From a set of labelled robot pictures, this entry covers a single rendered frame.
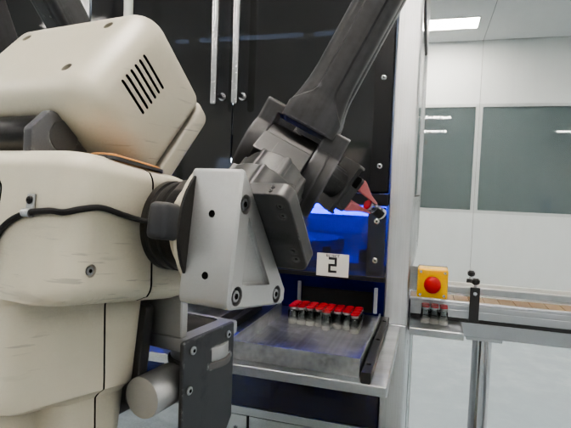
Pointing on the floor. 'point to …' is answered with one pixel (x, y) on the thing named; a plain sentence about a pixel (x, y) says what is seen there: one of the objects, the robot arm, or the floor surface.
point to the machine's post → (402, 199)
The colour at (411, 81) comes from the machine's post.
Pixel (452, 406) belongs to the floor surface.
